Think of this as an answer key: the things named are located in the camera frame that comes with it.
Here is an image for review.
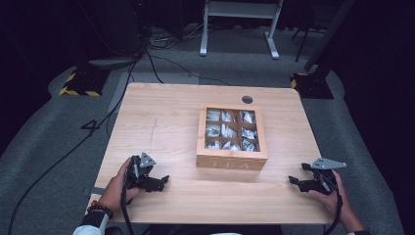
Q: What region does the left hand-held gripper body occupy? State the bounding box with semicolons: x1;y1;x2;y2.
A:
125;152;158;191

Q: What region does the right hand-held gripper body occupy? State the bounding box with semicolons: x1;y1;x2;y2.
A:
305;158;347;196

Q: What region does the wooden tea box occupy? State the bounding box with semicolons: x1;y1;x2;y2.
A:
196;103;269;171

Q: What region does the person's right hand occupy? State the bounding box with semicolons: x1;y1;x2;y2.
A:
307;169;351;221

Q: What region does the person's left hand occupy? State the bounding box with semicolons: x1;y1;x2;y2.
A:
99;158;141;212

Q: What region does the grey tape strip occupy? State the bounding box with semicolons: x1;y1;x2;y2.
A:
82;186;107;197

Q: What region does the yellow black striped stand base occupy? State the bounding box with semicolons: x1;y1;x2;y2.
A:
59;67;111;98
290;71;335;100

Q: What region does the group of white tea packets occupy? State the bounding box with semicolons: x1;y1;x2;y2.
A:
205;109;260;153

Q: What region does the thin black stand leg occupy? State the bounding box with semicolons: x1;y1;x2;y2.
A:
295;28;311;64

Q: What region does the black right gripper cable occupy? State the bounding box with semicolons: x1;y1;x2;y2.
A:
321;177;345;235

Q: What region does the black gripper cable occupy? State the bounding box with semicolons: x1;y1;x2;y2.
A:
119;163;137;235
321;177;345;235

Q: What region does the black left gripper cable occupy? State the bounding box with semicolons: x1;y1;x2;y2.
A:
119;163;137;235

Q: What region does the dark bead bracelet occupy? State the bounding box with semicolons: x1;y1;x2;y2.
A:
86;200;115;220

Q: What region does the long black floor cable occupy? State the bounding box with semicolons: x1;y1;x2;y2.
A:
7;53;143;235

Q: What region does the thin black floor cable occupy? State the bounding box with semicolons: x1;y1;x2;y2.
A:
145;48;231;87

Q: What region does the dark slanted stand post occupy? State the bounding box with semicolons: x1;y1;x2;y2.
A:
302;0;357;73

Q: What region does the bundle of floor cables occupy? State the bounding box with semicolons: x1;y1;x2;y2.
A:
146;22;204;51

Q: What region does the white metal table frame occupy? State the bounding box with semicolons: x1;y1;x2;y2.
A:
199;0;284;61

